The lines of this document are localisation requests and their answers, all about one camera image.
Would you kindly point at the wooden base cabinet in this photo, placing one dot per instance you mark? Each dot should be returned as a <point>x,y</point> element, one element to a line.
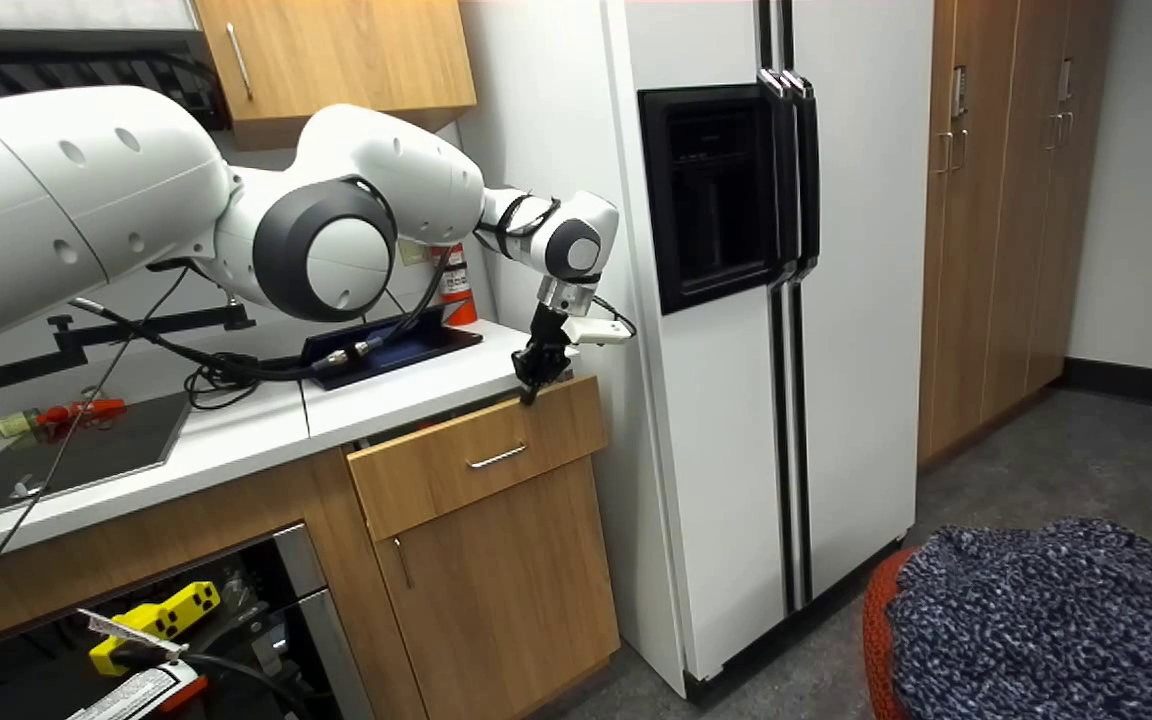
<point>136,534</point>

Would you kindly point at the wooden wall cabinet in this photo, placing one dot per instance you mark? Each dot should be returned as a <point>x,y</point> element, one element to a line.
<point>336,53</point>

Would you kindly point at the yellow black power tool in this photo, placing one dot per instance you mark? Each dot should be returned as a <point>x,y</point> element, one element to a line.
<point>156,619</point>

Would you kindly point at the dark blue flat tray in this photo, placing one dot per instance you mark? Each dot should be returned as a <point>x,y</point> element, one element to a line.
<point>390,350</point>

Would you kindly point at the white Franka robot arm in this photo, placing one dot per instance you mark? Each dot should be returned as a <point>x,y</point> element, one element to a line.
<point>99,200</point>

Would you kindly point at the red fire extinguisher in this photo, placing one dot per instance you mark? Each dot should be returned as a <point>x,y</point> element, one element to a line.
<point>462,301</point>

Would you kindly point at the grey metal panel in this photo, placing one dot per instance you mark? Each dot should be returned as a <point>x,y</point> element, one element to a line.
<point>320,641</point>

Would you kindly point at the black flat mat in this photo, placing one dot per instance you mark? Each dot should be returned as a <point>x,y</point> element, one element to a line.
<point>70,463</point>

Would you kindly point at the wooden front white drawer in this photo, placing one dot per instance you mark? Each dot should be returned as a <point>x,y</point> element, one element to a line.
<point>470,454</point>

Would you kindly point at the red green toy carrot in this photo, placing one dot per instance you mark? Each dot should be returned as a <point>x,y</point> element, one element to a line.
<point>79,417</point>

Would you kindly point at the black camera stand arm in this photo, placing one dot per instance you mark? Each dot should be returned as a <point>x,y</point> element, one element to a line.
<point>19,368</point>

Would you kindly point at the white double door refrigerator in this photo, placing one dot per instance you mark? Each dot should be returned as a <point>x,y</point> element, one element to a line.
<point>858,333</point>

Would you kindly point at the black fridge dispenser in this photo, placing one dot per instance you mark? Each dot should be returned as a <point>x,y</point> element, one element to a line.
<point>711,200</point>

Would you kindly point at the tall wooden cabinet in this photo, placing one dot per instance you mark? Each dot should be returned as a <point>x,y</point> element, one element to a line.
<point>1000,264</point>

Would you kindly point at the wooden lower cabinet door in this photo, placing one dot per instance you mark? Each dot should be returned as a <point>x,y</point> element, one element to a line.
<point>508,602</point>

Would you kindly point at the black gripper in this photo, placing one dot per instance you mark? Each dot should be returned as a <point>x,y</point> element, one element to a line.
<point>554,331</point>

